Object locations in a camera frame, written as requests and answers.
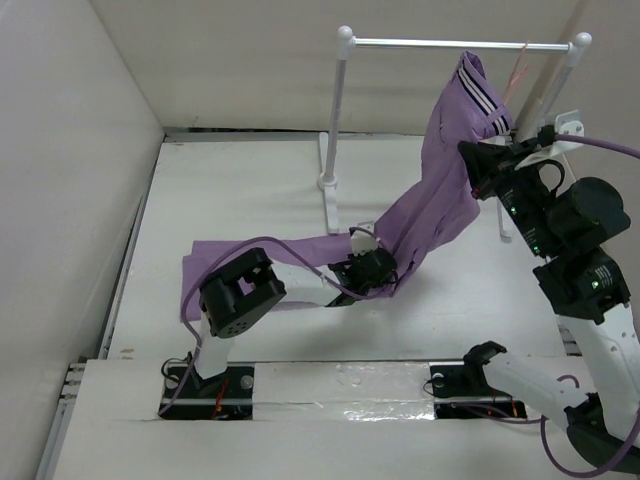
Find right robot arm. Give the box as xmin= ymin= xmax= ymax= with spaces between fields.
xmin=458 ymin=139 xmax=639 ymax=476

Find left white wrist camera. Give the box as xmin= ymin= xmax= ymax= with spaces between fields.
xmin=349 ymin=221 xmax=381 ymax=255

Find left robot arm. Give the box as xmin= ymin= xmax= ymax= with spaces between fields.
xmin=188 ymin=247 xmax=398 ymax=397

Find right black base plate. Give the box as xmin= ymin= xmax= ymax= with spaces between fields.
xmin=423 ymin=362 xmax=528 ymax=422

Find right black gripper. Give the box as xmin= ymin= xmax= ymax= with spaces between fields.
xmin=459 ymin=136 xmax=560 ymax=257

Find aluminium frame rail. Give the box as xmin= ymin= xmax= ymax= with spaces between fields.
xmin=21 ymin=127 xmax=165 ymax=479

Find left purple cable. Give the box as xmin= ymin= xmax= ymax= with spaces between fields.
xmin=164 ymin=227 xmax=401 ymax=416

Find pink wire hanger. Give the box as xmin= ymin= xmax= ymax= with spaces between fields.
xmin=502 ymin=42 xmax=529 ymax=105

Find purple trousers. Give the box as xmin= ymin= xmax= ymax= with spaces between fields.
xmin=180 ymin=51 xmax=513 ymax=304

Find white clothes rack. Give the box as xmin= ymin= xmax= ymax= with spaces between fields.
xmin=317 ymin=26 xmax=592 ymax=235

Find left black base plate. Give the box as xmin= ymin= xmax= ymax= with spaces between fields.
xmin=158 ymin=358 xmax=255 ymax=421

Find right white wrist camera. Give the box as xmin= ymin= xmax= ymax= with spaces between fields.
xmin=515 ymin=110 xmax=585 ymax=170

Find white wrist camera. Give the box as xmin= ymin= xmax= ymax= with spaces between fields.
xmin=349 ymin=221 xmax=381 ymax=255
xmin=515 ymin=110 xmax=585 ymax=170

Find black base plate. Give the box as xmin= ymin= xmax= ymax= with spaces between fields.
xmin=423 ymin=362 xmax=528 ymax=422
xmin=158 ymin=358 xmax=255 ymax=421

